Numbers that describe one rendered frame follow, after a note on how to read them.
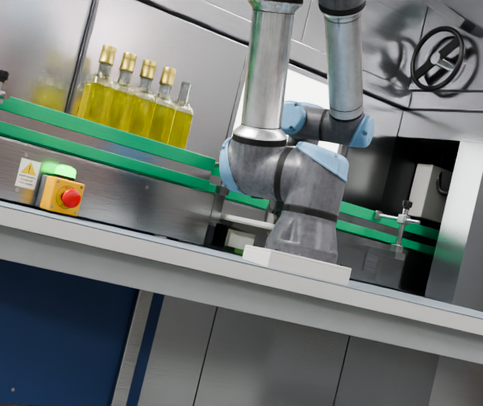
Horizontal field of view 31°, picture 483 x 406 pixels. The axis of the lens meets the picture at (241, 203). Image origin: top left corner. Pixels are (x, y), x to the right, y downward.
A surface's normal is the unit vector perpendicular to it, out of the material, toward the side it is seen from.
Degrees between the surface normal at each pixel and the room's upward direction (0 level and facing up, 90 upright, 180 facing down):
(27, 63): 90
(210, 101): 90
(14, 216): 90
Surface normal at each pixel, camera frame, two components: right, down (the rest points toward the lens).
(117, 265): 0.28, 0.03
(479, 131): -0.78, -0.22
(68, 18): 0.58, 0.11
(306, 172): -0.34, -0.15
